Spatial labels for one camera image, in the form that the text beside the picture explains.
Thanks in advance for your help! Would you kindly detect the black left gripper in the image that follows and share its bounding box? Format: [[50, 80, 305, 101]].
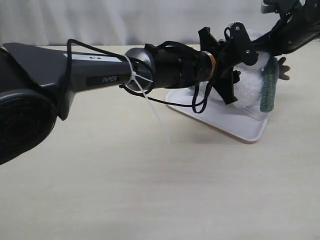
[[198, 21, 258, 105]]

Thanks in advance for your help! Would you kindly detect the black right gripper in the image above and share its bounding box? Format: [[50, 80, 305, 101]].
[[249, 0, 320, 56]]

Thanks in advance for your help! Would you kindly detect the green knitted scarf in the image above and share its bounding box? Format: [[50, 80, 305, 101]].
[[259, 57, 279, 113]]

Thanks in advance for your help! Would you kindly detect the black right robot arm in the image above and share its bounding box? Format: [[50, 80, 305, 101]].
[[252, 0, 320, 56]]

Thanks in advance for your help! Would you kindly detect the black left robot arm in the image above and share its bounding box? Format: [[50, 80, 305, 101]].
[[0, 22, 258, 164]]

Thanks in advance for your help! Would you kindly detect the white plush snowman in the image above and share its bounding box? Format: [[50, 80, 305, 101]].
[[231, 51, 290, 108]]

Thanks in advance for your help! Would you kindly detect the white plastic tray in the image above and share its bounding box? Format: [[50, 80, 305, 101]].
[[168, 99, 271, 144]]

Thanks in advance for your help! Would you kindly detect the white zip tie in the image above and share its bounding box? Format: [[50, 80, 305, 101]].
[[122, 55, 171, 145]]

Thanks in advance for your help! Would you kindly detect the white curtain backdrop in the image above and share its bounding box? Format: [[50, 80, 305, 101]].
[[0, 0, 279, 46]]

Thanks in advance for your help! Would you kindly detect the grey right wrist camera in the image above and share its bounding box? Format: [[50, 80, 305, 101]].
[[260, 0, 282, 14]]

